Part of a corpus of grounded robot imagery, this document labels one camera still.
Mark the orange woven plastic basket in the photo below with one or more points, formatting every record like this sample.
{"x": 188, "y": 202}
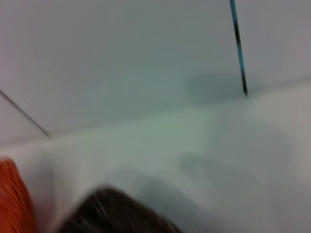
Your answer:
{"x": 14, "y": 199}

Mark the dark brown woven plastic basket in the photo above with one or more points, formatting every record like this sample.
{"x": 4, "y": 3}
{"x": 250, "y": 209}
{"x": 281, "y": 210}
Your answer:
{"x": 116, "y": 213}

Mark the teal wall seam strip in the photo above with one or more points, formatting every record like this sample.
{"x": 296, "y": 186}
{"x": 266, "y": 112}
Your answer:
{"x": 239, "y": 48}

